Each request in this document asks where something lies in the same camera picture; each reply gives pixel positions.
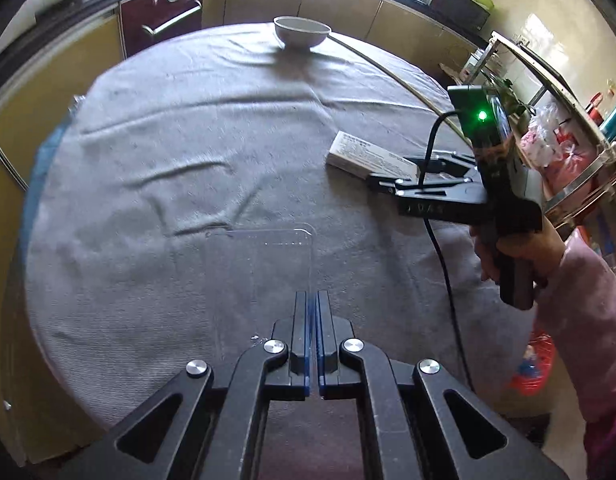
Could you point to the grey tablecloth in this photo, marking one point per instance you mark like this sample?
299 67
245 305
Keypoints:
187 135

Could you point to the black kitchen countertop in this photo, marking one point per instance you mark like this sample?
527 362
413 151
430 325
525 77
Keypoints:
62 5

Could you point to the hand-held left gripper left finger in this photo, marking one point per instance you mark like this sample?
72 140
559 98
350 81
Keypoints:
302 340

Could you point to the small white cardboard box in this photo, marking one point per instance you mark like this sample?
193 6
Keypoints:
368 155

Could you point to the yellow base cabinets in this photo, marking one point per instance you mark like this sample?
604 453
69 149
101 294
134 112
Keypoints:
338 7

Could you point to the red plastic basket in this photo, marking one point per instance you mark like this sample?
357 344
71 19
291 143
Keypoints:
535 350

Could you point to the person's right forearm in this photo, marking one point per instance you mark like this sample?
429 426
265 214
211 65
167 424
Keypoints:
583 320

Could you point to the dark microwave oven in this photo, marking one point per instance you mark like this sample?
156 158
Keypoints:
460 5

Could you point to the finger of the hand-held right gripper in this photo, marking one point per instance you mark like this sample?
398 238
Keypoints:
418 186
445 161

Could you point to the pink and white plastic bag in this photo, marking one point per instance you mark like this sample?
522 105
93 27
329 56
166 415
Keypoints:
545 140

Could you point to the blue plastic bag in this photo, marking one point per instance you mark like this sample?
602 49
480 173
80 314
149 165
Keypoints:
525 367

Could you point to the clear plastic box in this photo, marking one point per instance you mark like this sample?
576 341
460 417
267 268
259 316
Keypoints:
260 280

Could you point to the metal storage rack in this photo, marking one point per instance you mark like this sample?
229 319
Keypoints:
563 110

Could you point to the person's right hand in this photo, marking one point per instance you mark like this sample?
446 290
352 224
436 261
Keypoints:
545 250

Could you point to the dark red oven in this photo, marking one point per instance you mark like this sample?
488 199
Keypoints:
162 10

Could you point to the blue table cover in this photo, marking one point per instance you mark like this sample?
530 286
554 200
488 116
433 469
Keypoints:
50 145

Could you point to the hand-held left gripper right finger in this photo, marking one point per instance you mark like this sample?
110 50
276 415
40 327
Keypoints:
324 340

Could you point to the magenta clothing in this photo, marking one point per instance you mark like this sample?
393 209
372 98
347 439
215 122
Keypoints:
610 445

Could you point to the teal thermos bottle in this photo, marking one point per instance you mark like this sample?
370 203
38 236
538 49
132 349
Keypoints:
615 116

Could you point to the white ceramic bowl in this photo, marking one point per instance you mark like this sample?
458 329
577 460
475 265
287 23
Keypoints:
300 32

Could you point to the long thin wooden stick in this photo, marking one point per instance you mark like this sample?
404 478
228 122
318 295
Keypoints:
398 79

